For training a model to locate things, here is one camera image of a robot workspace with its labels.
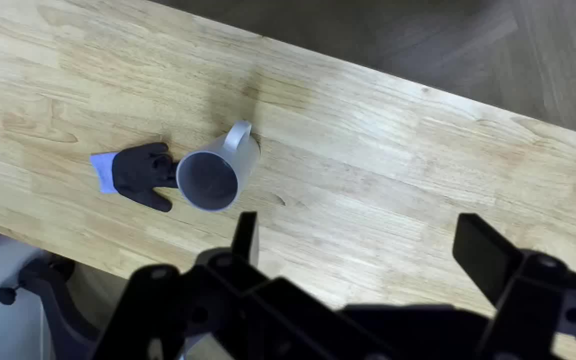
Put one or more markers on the grey office chair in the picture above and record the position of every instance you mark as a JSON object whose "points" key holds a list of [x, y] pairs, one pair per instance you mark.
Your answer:
{"points": [[60, 312]]}

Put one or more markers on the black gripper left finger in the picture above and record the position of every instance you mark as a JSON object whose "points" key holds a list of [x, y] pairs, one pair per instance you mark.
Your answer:
{"points": [[235, 301]]}

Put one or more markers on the black work glove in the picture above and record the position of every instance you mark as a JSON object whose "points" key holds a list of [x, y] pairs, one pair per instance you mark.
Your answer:
{"points": [[139, 172]]}

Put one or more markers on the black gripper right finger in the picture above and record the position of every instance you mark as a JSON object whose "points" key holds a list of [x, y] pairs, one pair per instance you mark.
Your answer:
{"points": [[535, 301]]}

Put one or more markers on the grey ceramic mug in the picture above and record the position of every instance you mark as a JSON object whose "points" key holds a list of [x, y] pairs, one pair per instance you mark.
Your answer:
{"points": [[237, 159]]}

